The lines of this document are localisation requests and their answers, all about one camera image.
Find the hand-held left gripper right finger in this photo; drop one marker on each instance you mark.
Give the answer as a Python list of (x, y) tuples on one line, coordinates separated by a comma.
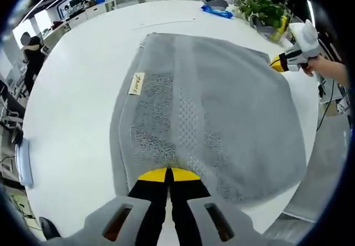
[(188, 196)]

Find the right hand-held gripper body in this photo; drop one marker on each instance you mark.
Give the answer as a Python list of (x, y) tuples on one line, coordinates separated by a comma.
[(306, 38)]

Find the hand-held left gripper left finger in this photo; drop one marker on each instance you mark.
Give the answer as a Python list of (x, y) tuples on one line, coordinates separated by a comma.
[(149, 196)]

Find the grey towel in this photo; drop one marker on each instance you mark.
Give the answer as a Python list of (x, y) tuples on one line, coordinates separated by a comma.
[(235, 104)]

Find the person's right hand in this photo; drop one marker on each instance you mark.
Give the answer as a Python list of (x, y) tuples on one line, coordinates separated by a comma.
[(313, 66)]

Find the grey pot near plant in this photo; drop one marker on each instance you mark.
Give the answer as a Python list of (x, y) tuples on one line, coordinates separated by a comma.
[(260, 25)]

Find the green potted plant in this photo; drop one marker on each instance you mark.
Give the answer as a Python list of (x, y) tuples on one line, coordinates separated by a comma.
[(260, 7)]

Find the blue wet wipes pack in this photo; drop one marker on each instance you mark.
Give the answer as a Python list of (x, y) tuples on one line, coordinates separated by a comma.
[(217, 11)]

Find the grey curved device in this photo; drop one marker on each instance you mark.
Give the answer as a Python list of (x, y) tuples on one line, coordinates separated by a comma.
[(213, 2)]

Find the black oval object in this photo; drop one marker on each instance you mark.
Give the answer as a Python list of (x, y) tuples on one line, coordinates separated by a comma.
[(50, 229)]

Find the white table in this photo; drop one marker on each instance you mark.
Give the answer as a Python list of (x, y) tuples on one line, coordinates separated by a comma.
[(77, 104)]

